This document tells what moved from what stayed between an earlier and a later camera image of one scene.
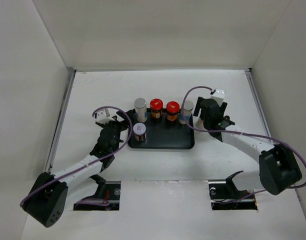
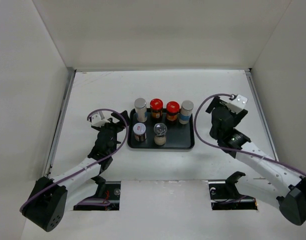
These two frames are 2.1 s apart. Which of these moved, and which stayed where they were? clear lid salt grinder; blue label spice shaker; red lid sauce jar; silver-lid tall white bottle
Moved: clear lid salt grinder
Stayed: blue label spice shaker; silver-lid tall white bottle; red lid sauce jar
